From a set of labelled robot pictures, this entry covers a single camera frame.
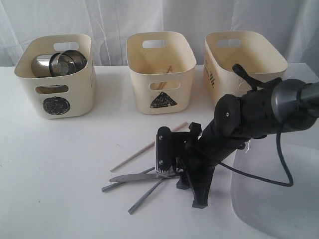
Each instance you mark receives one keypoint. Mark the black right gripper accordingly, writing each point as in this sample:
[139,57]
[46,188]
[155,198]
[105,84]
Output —
[207,149]

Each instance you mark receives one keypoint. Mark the wooden chopstick diagonal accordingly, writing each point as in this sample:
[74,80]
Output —
[146,148]

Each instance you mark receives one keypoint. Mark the stainless steel cup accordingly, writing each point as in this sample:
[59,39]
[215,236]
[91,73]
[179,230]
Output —
[42,65]
[66,63]

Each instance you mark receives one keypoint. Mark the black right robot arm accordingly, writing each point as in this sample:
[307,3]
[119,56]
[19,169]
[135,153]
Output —
[288,106]

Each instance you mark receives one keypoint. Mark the stainless steel knife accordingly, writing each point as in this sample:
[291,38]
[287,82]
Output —
[138,177]

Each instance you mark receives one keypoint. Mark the stainless steel spoon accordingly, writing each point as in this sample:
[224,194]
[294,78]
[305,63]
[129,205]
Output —
[118,184]

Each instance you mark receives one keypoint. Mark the white square plate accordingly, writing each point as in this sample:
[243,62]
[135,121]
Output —
[282,212]

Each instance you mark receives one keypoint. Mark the cream bin with triangle mark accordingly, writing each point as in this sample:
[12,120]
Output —
[162,66]

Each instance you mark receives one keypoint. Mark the cream bin with square mark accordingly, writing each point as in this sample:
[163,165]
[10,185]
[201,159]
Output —
[259,58]

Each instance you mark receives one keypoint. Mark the cream bin with circle mark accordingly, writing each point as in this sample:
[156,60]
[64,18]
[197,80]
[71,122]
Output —
[61,96]

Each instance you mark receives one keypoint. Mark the white backdrop curtain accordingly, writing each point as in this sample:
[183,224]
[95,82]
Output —
[292,26]

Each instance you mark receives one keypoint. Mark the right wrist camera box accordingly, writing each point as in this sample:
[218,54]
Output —
[169,148]

